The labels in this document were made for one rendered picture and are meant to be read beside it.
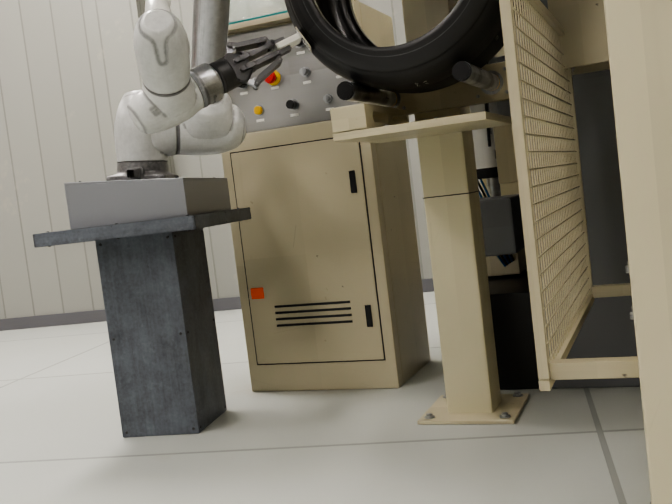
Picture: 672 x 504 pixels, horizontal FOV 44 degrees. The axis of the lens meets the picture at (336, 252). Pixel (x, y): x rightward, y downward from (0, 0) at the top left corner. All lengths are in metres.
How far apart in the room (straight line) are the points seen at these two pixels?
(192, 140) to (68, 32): 3.30
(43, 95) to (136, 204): 3.49
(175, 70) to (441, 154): 0.84
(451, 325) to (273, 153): 0.90
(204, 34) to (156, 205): 0.50
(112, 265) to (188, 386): 0.43
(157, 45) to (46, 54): 4.17
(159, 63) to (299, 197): 1.15
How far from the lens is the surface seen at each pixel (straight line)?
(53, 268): 5.89
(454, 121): 1.92
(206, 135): 2.60
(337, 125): 2.01
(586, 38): 2.20
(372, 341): 2.78
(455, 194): 2.30
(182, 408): 2.59
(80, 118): 5.75
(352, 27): 2.30
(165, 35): 1.75
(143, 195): 2.44
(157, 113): 1.87
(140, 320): 2.58
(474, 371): 2.37
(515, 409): 2.40
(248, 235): 2.90
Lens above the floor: 0.67
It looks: 4 degrees down
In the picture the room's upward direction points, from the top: 7 degrees counter-clockwise
